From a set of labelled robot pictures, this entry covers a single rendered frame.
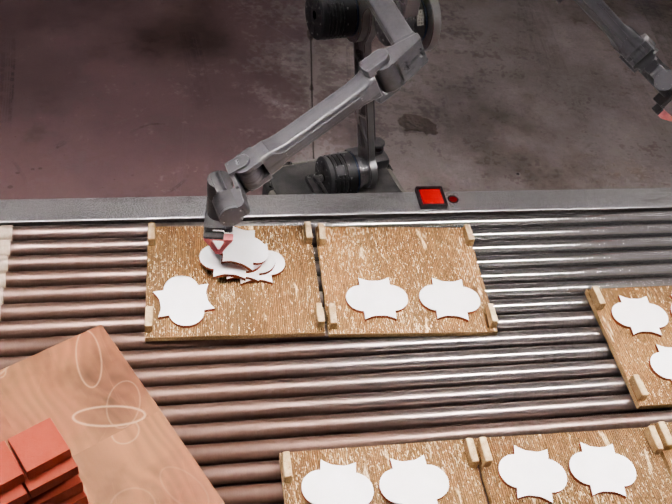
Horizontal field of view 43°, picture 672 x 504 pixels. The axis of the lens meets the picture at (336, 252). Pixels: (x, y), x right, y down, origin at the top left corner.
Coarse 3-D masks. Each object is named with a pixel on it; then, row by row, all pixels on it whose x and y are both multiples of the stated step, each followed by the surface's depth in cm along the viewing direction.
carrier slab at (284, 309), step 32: (160, 256) 206; (192, 256) 207; (288, 256) 211; (160, 288) 199; (224, 288) 201; (256, 288) 203; (288, 288) 204; (160, 320) 193; (224, 320) 195; (256, 320) 196; (288, 320) 197
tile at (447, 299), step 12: (432, 288) 208; (444, 288) 208; (456, 288) 209; (468, 288) 209; (420, 300) 205; (432, 300) 205; (444, 300) 206; (456, 300) 206; (468, 300) 207; (444, 312) 203; (456, 312) 204; (468, 312) 204
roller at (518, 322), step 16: (512, 320) 208; (528, 320) 208; (544, 320) 209; (560, 320) 210; (576, 320) 211; (592, 320) 211; (64, 336) 189; (112, 336) 190; (128, 336) 191; (144, 336) 191; (320, 336) 198; (0, 352) 185; (16, 352) 186; (32, 352) 186
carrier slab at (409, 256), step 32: (320, 256) 212; (352, 256) 214; (384, 256) 215; (416, 256) 216; (448, 256) 218; (416, 288) 209; (480, 288) 211; (352, 320) 199; (384, 320) 201; (416, 320) 202; (448, 320) 203; (480, 320) 204
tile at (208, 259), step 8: (208, 248) 206; (200, 256) 203; (208, 256) 204; (216, 256) 204; (208, 264) 202; (216, 264) 202; (224, 264) 203; (232, 264) 203; (216, 272) 201; (224, 272) 201; (232, 272) 201; (240, 272) 202; (248, 272) 203
